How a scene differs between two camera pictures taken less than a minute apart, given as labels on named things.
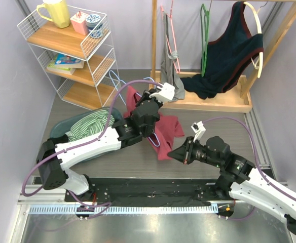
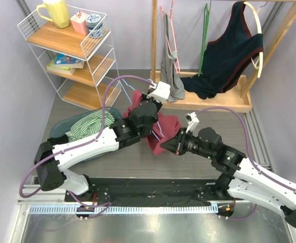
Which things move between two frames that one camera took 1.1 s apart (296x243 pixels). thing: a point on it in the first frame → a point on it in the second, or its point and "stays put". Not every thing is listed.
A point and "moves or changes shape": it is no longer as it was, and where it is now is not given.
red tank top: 165,130 moves or changes shape
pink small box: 79,22 stays put
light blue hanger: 112,74 → 122,81
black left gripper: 146,96 stays put
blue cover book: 64,61 stays put
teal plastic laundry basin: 63,128 stays put
